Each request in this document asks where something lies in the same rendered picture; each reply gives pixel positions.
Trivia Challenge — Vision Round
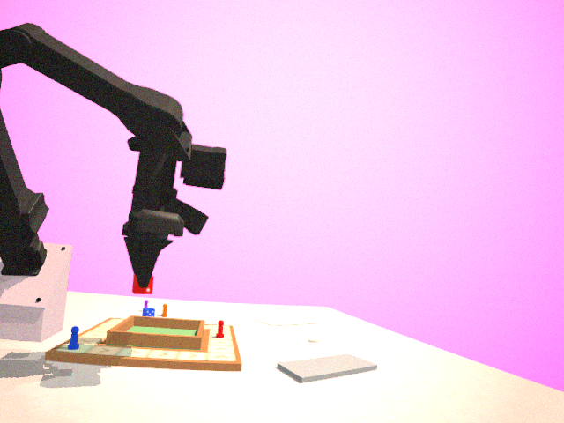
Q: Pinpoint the beige flat rectangular slab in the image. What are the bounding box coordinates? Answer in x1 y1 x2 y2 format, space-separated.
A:
277 353 377 383

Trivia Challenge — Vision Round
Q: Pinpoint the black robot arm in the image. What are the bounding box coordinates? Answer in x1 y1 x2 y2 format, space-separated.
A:
0 22 227 276

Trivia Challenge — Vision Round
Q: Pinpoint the red die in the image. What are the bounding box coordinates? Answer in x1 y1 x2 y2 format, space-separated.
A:
132 274 153 294

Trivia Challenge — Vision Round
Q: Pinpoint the red pawn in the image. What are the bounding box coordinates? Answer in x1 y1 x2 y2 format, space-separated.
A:
216 321 224 338

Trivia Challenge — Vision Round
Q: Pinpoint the blue pawn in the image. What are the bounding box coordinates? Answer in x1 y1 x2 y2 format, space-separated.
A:
68 326 79 350

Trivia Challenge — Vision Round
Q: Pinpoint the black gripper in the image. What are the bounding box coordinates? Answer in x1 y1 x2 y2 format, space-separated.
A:
122 175 184 288

